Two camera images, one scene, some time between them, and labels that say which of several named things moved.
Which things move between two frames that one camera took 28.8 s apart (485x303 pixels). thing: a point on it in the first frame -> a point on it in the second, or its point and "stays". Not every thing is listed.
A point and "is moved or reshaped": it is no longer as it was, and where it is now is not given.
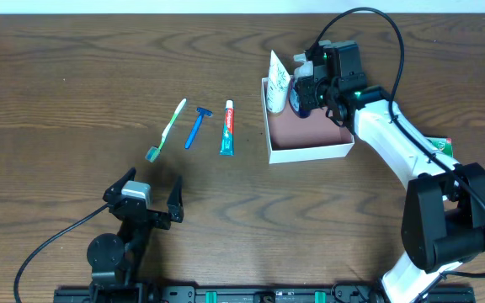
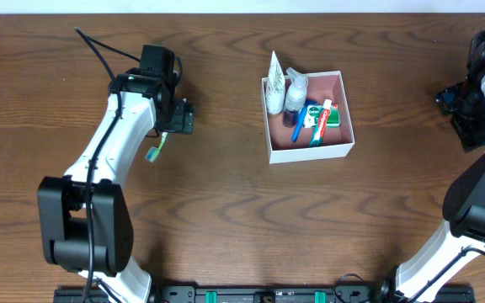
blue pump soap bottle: (302, 69) is moved or reshaped
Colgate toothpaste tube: (226, 146) -> (317, 138)
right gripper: (306, 89) -> (466, 131)
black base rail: (448, 294) stays
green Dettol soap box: (444, 144) -> (314, 113)
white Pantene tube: (277, 89) stays
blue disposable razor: (201, 113) -> (301, 118)
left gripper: (149, 215) -> (182, 119)
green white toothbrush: (152, 153) stays
